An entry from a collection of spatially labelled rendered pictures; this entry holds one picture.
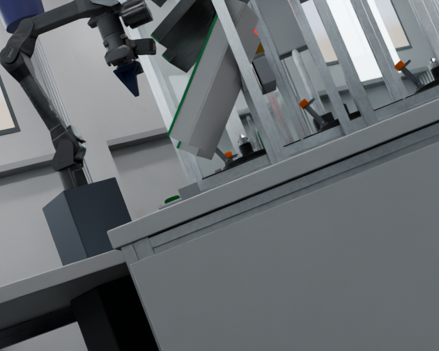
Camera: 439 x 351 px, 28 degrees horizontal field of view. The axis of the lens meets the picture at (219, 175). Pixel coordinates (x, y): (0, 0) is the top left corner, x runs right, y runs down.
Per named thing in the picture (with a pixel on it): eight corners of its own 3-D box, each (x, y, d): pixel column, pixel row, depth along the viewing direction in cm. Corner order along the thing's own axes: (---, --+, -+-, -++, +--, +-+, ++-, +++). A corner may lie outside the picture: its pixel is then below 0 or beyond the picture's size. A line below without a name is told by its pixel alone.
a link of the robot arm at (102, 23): (83, 15, 208) (118, 0, 207) (89, 21, 213) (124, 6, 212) (93, 41, 207) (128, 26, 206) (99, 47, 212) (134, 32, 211)
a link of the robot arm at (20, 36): (3, 65, 208) (-10, 24, 209) (16, 72, 216) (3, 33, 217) (116, 21, 205) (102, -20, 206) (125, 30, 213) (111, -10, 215)
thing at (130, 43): (121, 37, 206) (146, 25, 205) (127, 43, 213) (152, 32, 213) (131, 60, 205) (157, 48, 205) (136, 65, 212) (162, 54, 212)
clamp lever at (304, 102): (320, 126, 207) (298, 103, 208) (320, 127, 209) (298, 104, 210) (332, 115, 207) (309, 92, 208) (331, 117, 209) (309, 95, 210)
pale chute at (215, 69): (187, 144, 161) (166, 136, 162) (205, 150, 174) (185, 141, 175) (245, 2, 160) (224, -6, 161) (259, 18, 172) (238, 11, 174)
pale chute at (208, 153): (196, 156, 176) (175, 147, 177) (211, 160, 189) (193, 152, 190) (249, 26, 175) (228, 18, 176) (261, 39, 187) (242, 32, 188)
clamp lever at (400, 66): (417, 87, 206) (394, 65, 207) (416, 89, 208) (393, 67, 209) (428, 76, 206) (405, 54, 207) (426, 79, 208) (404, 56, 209)
